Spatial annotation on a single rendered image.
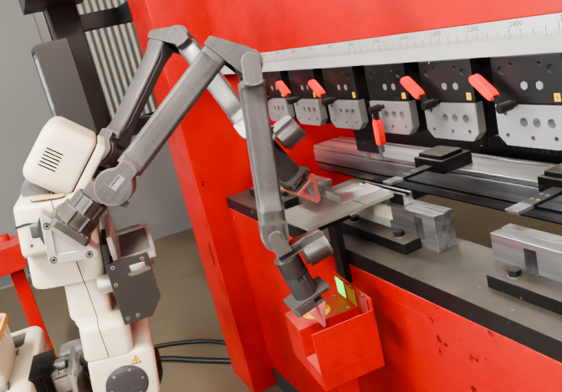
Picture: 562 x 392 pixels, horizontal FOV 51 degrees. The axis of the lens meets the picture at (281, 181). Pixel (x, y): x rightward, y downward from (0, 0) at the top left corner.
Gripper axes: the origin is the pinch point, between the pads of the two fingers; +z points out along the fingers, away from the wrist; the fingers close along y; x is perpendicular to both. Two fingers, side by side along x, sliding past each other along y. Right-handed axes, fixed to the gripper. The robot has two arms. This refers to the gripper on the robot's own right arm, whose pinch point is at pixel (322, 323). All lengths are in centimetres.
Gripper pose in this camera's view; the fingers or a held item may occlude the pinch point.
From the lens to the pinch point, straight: 142.5
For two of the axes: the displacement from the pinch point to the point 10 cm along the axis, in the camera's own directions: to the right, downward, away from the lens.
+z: 4.4, 8.4, 3.2
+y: 8.2, -5.2, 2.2
